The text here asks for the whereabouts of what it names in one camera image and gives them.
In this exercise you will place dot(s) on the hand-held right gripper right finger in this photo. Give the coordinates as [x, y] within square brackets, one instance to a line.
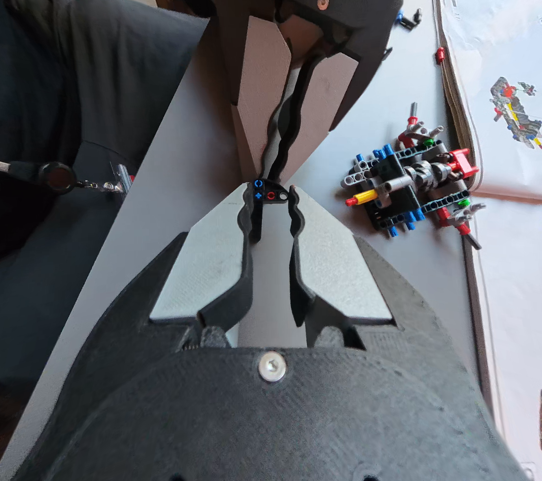
[343, 273]

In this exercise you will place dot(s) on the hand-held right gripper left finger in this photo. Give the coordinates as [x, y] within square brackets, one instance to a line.
[199, 273]

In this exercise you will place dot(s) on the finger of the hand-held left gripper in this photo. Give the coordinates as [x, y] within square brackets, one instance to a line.
[262, 74]
[326, 96]

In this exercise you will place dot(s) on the black triangular lego piece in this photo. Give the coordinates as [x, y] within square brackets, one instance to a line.
[271, 193]

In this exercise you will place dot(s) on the black bent lego beam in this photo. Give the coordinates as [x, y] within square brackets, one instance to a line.
[387, 54]

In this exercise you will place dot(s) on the blue and black lego pin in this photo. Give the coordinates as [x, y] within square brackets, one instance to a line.
[404, 20]

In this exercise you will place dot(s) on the red lego bush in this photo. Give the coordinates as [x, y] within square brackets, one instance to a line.
[440, 56]

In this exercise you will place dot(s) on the lego chassis assembly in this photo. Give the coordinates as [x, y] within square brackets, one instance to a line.
[419, 174]

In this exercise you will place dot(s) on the small black lego pin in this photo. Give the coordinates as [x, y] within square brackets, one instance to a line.
[418, 14]

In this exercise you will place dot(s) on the lego instruction booklet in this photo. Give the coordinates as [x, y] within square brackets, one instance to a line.
[487, 24]

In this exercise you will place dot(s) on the clear badge holder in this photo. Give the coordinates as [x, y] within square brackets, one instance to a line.
[120, 180]

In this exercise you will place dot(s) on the person's grey trousers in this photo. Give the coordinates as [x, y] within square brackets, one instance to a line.
[127, 66]

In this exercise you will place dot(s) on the black badge reel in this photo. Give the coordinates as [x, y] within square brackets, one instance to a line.
[57, 178]

